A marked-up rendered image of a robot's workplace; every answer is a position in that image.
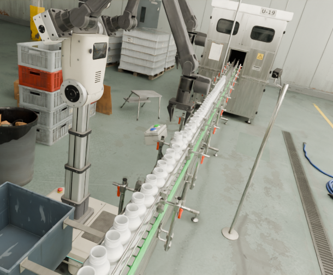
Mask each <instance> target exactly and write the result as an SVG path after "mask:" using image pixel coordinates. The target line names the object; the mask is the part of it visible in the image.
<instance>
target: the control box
mask: <svg viewBox="0 0 333 275"><path fill-rule="evenodd" d="M151 128H156V130H150V129H151ZM144 136H145V142H146V145H157V142H155V141H153V140H154V139H155V140H159V141H160V139H161V136H165V137H164V139H165V138H166V137H167V136H168V134H167V128H166V124H160V125H159V127H154V125H153V126H151V127H150V128H149V129H148V130H147V131H145V132H144Z"/></svg>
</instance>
